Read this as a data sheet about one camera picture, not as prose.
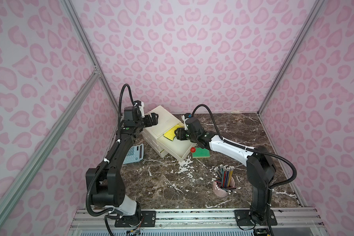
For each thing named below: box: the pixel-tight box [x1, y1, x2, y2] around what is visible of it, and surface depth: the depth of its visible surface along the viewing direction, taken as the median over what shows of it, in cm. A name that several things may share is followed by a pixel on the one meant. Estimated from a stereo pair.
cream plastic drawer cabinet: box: [141, 105, 192, 163], surface depth 87 cm
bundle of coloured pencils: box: [211, 164, 242, 195], surface depth 77 cm
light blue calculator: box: [122, 143, 144, 165], surface depth 97 cm
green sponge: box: [192, 147, 210, 159], surface depth 97 cm
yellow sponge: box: [163, 123, 183, 142], surface depth 87 cm
